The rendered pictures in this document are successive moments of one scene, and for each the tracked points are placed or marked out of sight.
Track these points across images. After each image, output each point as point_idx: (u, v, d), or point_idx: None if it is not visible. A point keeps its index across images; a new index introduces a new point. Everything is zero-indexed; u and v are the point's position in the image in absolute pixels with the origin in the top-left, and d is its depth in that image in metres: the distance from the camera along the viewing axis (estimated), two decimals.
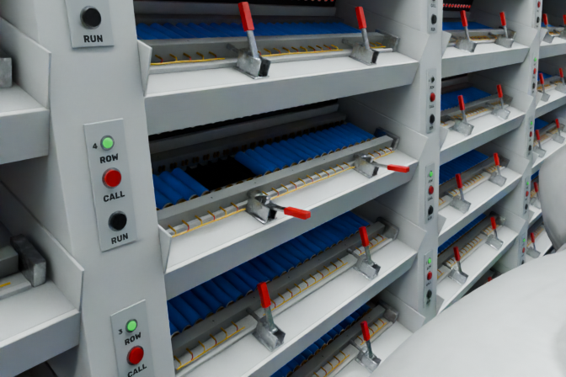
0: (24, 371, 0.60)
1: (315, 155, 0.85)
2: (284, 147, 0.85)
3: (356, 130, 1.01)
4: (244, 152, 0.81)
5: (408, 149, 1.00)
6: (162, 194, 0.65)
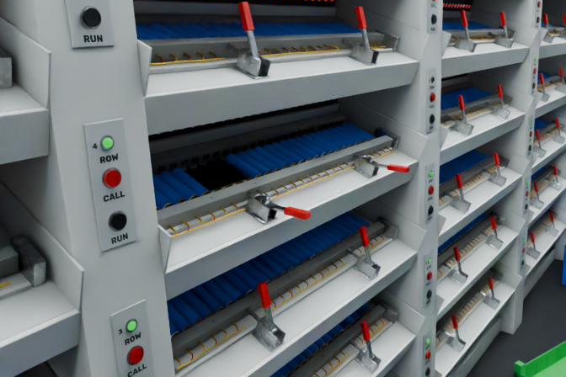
0: (24, 371, 0.60)
1: (315, 155, 0.85)
2: (284, 147, 0.85)
3: (356, 130, 1.01)
4: (244, 152, 0.81)
5: (408, 149, 1.00)
6: (162, 194, 0.65)
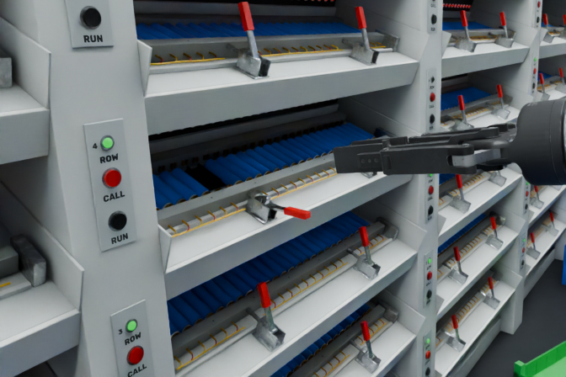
0: (24, 371, 0.60)
1: (315, 155, 0.85)
2: (284, 147, 0.85)
3: (356, 130, 1.01)
4: (244, 152, 0.81)
5: None
6: (162, 194, 0.65)
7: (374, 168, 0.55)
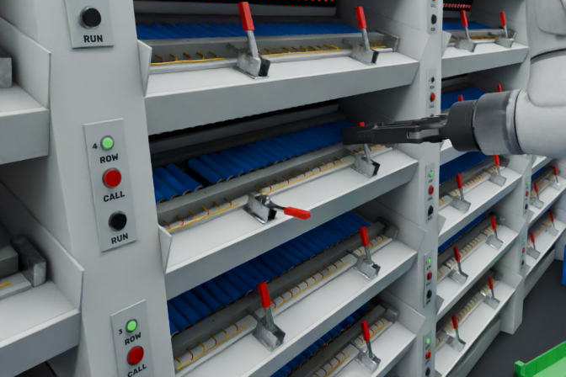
0: (24, 371, 0.60)
1: (307, 151, 0.86)
2: (277, 143, 0.86)
3: (349, 126, 1.01)
4: (237, 148, 0.82)
5: (408, 149, 1.00)
6: (157, 190, 0.66)
7: None
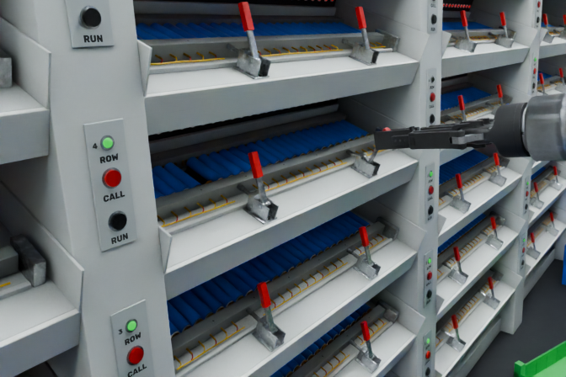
0: (24, 371, 0.60)
1: (308, 151, 0.86)
2: (277, 143, 0.86)
3: (350, 126, 1.01)
4: (237, 148, 0.82)
5: (408, 149, 1.00)
6: (155, 188, 0.66)
7: None
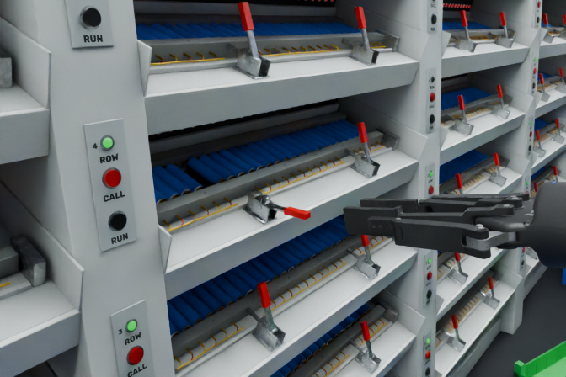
0: (24, 371, 0.60)
1: (308, 151, 0.86)
2: (277, 143, 0.86)
3: (349, 126, 1.01)
4: (237, 148, 0.82)
5: (408, 149, 1.00)
6: (157, 190, 0.66)
7: (401, 202, 0.57)
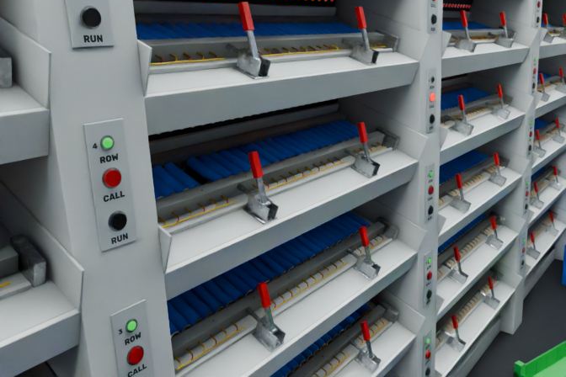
0: (24, 371, 0.60)
1: (308, 151, 0.86)
2: (277, 143, 0.86)
3: (349, 126, 1.01)
4: (237, 148, 0.82)
5: (408, 149, 1.00)
6: (155, 188, 0.66)
7: None
